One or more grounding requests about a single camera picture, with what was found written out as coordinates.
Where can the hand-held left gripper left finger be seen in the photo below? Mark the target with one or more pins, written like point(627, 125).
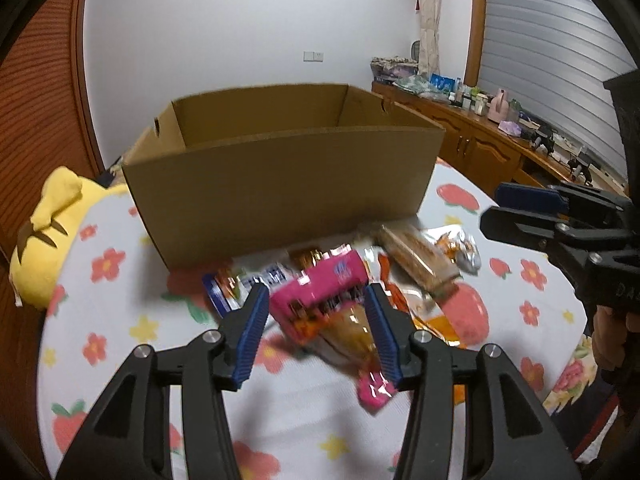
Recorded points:
point(252, 325)

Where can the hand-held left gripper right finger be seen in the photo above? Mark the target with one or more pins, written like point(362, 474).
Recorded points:
point(385, 335)

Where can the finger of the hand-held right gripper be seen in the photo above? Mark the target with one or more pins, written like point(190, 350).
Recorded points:
point(525, 199)
point(520, 227)

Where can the pink bread packet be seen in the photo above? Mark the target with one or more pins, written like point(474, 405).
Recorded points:
point(320, 290)

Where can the brown cardboard box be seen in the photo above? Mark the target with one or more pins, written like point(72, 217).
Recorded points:
point(280, 195)

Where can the person's right hand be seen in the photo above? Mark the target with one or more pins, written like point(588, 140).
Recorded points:
point(607, 340)

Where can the blue and white snack packet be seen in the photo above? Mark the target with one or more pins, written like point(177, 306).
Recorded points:
point(225, 285)

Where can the silver and orange snack packet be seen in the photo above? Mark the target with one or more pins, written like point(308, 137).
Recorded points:
point(457, 250)

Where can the wooden cabinet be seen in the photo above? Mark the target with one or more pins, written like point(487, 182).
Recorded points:
point(480, 145)

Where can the purple pouch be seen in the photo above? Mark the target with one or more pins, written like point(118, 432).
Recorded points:
point(511, 128)

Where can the clear wrapped biscuit bar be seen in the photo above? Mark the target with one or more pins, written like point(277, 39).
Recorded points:
point(417, 260)

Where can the strawberry print bed sheet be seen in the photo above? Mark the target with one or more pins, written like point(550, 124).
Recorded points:
point(310, 420)

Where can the grey window blind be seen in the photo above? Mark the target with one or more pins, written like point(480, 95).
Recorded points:
point(550, 35)

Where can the beige curtain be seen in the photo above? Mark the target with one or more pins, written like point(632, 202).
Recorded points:
point(429, 20)

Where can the yellow plush toy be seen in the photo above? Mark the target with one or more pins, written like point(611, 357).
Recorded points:
point(50, 255)

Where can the wooden slatted door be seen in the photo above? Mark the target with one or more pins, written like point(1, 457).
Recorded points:
point(45, 110)

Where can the white wall switch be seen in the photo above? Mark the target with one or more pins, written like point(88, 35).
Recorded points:
point(313, 56)

